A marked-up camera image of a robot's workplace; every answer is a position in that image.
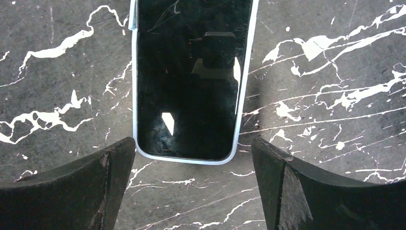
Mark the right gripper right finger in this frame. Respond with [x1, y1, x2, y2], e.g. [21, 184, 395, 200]
[251, 138, 406, 230]

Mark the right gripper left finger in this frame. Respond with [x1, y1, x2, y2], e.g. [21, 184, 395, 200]
[0, 137, 135, 230]

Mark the blue case phone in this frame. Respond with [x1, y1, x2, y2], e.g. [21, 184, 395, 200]
[128, 0, 259, 165]

